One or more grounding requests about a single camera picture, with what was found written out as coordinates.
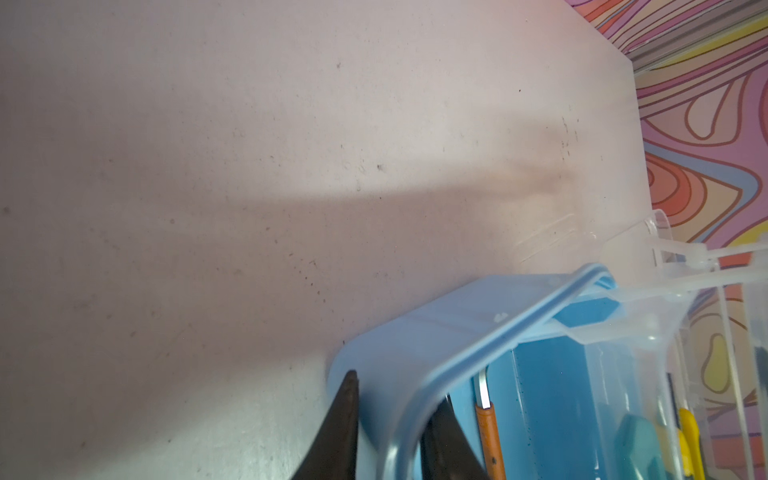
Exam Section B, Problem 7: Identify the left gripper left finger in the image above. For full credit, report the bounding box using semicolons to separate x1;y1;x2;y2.
292;370;359;480

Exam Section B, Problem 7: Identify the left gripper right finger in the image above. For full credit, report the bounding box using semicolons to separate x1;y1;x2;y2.
420;398;489;480

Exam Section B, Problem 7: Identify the blue plastic tool box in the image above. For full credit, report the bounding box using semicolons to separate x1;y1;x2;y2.
328;264;664;479

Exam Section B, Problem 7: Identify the teal utility knife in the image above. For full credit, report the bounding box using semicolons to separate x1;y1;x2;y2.
614;414;667;480

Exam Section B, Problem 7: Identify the yellow black utility knife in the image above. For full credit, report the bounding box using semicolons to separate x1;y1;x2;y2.
666;373;707;480

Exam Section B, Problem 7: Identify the clear tool box lid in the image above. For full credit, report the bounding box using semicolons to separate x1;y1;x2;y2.
515;208;768;480

